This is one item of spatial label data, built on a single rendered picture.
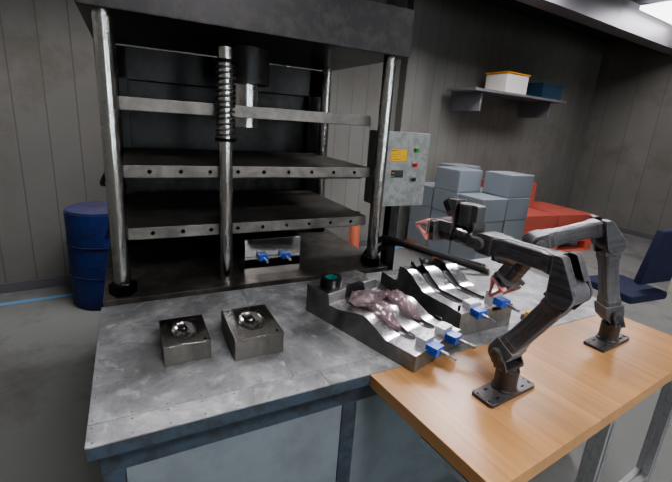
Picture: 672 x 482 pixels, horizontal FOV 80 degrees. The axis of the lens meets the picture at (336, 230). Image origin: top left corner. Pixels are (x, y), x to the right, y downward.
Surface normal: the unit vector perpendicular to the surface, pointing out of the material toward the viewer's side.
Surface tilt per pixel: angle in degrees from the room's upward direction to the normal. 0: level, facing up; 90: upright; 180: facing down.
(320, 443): 90
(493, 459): 0
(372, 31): 90
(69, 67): 90
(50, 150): 90
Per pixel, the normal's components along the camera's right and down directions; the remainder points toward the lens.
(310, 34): 0.45, 0.26
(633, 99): -0.84, 0.08
